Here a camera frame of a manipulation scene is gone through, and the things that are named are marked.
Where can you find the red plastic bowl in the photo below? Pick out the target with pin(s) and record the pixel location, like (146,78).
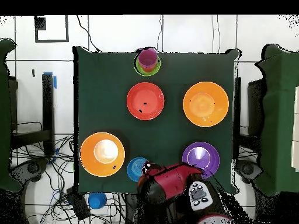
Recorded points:
(145,100)

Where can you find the green plastic bowl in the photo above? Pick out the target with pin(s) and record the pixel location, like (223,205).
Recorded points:
(140,71)

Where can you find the red plastic cup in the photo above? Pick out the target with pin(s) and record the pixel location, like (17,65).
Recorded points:
(147,69)

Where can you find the purple plastic cup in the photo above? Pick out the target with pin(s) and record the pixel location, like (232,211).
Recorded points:
(147,57)

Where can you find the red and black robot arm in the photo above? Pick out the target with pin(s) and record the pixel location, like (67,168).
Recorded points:
(172,182)

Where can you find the blue plastic bowl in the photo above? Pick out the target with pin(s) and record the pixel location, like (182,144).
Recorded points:
(134,169)

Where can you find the large orange plastic bowl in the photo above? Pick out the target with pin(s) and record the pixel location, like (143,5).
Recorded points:
(102,168)
(205,104)

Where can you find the purple plastic bowl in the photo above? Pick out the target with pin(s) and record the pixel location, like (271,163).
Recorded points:
(201,156)

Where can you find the blue plastic cup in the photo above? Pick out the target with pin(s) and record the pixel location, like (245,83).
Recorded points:
(97,200)

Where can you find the black power strip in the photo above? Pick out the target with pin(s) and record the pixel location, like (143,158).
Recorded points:
(78,206)

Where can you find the dark green table cloth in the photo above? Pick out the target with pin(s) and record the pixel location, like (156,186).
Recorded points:
(105,93)

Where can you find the black office chair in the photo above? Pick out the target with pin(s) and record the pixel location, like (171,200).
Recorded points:
(247,169)
(30,170)

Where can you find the green cloth covered table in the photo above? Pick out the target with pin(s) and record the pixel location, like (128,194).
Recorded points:
(4,163)
(280,116)

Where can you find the black metal post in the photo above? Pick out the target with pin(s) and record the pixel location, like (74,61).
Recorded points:
(237,116)

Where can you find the black metal frame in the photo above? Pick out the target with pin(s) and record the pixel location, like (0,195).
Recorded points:
(48,112)

